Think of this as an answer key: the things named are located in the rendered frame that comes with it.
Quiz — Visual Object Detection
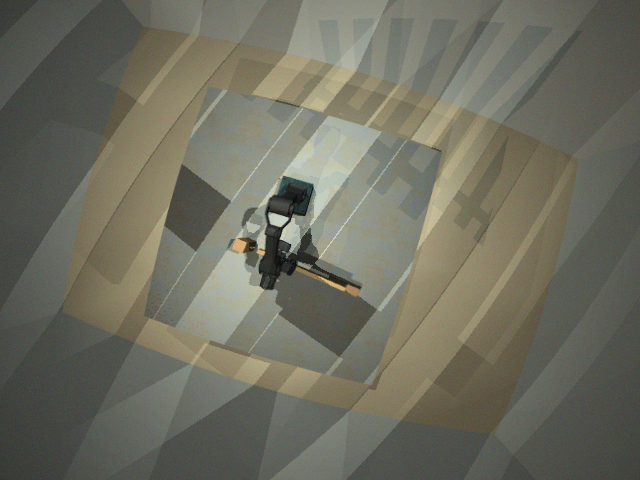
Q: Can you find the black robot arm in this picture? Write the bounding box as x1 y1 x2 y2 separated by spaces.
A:
259 183 307 290

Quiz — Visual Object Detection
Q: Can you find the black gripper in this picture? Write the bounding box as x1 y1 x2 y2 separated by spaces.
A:
277 240 291 265

